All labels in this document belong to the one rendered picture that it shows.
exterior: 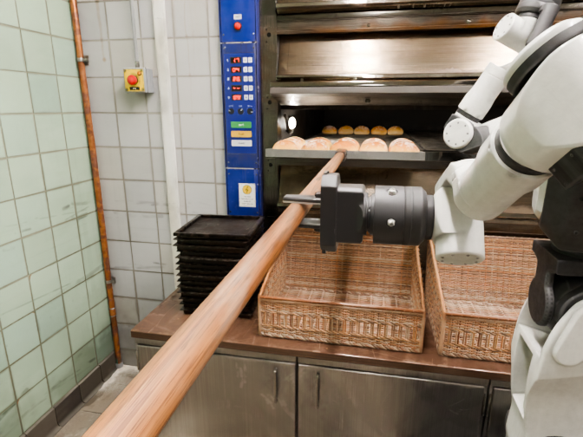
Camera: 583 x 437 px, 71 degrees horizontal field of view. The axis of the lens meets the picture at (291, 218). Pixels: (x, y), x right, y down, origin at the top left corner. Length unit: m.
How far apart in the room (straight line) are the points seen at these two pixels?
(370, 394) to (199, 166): 1.16
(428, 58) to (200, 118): 0.95
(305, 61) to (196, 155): 0.62
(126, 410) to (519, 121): 0.37
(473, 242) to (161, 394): 0.46
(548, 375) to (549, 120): 0.65
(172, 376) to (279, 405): 1.32
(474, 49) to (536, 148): 1.37
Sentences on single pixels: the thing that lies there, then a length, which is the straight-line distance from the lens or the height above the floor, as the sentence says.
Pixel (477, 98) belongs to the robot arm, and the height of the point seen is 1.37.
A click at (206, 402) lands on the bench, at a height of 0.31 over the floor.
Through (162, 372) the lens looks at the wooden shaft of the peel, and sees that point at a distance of 0.26.
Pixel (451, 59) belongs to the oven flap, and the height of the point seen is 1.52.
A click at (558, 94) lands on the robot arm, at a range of 0.42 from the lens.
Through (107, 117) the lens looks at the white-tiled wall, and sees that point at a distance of 2.10.
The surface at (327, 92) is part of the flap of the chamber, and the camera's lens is 1.59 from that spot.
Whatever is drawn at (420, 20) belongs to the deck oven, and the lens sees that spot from 1.76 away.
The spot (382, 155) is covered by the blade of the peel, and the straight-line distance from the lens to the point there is 1.44.
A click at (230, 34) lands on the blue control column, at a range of 1.81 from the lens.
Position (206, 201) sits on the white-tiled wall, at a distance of 1.92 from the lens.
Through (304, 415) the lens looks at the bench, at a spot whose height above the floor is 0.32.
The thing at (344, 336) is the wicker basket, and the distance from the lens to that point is 1.44.
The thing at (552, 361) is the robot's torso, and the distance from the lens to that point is 0.97.
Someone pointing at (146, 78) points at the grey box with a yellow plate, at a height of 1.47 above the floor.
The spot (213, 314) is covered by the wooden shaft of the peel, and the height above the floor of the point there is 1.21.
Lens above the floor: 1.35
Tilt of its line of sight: 15 degrees down
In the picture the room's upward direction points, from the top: straight up
